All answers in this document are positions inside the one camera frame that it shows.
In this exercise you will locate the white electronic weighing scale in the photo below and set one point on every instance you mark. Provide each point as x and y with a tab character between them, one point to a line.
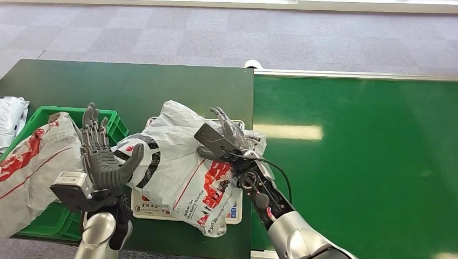
150	211

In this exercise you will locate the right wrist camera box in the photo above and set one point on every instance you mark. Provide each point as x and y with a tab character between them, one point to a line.
213	139

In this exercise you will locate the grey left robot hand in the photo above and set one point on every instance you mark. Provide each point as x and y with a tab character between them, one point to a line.
102	164

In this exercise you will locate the white mailer bag red print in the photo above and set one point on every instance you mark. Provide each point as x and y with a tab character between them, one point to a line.
35	168

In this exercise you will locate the plain white mailer bag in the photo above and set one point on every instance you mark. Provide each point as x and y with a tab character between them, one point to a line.
10	118

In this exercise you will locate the white skirting board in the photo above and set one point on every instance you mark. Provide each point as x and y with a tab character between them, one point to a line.
357	6

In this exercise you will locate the green plastic crate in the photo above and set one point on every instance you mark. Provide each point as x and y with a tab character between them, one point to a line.
118	125

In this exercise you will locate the silver conveyor side rail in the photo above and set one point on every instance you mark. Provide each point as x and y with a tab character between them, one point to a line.
357	75
263	255

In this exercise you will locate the dark green table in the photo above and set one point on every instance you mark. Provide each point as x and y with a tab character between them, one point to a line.
143	85

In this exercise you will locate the white mailer bag black print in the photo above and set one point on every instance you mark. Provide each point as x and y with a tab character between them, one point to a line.
179	168

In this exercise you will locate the bright green conveyor belt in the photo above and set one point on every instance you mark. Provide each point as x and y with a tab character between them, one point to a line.
357	161

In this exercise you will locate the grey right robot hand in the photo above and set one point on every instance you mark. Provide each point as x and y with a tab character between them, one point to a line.
234	134

